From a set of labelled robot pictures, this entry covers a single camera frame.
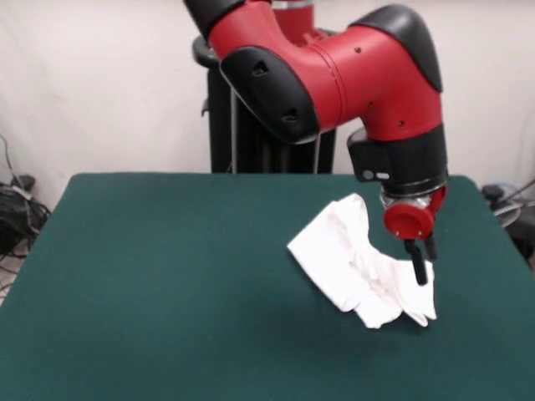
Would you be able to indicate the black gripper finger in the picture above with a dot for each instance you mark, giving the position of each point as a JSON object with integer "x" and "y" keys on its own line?
{"x": 432, "y": 248}
{"x": 420, "y": 267}

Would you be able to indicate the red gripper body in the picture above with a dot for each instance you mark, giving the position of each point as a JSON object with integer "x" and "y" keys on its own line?
{"x": 409, "y": 221}

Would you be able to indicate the white towel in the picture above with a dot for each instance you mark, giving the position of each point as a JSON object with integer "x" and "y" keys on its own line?
{"x": 342, "y": 250}

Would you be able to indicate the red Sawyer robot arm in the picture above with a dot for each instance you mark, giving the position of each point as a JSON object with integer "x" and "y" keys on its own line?
{"x": 355, "y": 83}

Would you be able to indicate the dark green table cloth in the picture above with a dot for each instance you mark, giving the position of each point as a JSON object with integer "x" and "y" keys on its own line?
{"x": 125, "y": 292}

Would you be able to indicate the black power adapter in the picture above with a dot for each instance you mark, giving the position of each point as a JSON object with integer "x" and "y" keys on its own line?
{"x": 25, "y": 181}

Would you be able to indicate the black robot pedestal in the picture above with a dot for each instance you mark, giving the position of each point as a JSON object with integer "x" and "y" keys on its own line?
{"x": 251, "y": 154}

